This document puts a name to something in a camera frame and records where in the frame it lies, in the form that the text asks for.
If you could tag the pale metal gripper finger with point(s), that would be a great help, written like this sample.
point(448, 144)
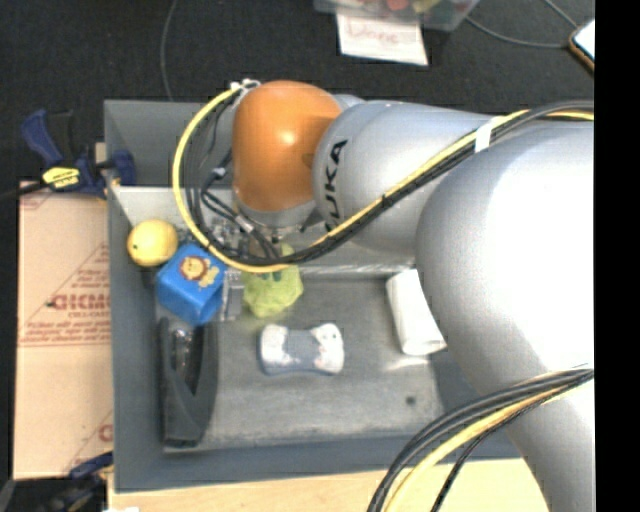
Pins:
point(239, 300)
point(228, 300)

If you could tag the yellow-green crumpled toy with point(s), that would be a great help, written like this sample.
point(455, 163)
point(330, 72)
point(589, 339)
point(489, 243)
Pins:
point(272, 297)

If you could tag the blue cube with lion print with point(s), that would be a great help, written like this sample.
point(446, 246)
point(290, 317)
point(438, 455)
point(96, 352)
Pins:
point(187, 290)

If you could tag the white and grey toy car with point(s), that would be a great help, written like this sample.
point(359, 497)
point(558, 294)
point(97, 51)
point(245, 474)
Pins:
point(300, 350)

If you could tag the yellow ball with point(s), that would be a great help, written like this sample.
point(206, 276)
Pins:
point(151, 242)

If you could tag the black stapler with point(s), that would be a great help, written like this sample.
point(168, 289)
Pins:
point(177, 410)

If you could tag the grey metal bin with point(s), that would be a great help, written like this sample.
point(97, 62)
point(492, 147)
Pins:
point(320, 410)

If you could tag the brown cardboard board red print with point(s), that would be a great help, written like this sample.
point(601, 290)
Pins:
point(60, 350)

